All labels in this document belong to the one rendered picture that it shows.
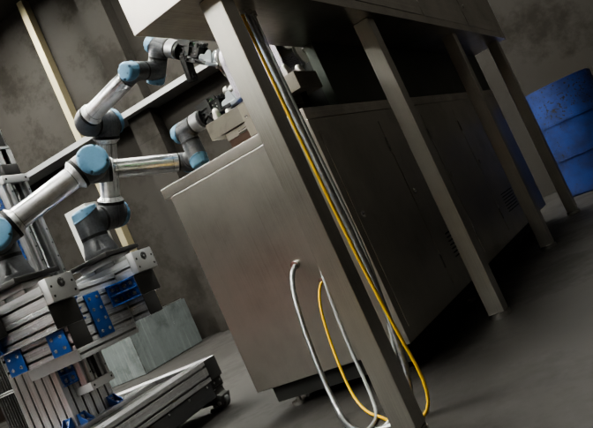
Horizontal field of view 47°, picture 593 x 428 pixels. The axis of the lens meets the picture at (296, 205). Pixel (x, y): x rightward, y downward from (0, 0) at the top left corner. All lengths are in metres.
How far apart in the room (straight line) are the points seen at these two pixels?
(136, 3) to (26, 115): 7.00
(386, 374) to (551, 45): 4.95
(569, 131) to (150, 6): 3.90
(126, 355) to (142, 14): 5.20
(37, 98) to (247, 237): 6.46
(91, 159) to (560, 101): 3.54
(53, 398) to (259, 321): 0.95
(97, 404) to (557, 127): 3.64
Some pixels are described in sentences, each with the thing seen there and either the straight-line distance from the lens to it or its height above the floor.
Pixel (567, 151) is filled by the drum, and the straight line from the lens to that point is 5.19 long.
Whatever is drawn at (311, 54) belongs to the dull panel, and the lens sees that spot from 2.41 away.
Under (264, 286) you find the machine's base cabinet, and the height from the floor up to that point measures 0.44.
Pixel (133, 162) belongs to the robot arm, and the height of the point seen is 1.08.
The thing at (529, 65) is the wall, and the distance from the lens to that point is 6.27.
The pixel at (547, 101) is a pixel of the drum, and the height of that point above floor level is 0.70.
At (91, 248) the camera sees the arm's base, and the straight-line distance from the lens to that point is 3.00.
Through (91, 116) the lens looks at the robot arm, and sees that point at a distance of 2.91.
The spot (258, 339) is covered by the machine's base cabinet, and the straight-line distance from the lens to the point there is 2.38.
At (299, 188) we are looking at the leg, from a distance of 1.56.
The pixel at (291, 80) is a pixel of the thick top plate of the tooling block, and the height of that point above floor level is 1.00.
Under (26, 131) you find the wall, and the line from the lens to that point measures 8.69.
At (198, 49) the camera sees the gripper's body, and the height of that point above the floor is 1.36.
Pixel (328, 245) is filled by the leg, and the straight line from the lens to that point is 1.56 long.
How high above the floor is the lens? 0.52
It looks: 3 degrees up
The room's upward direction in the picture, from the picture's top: 24 degrees counter-clockwise
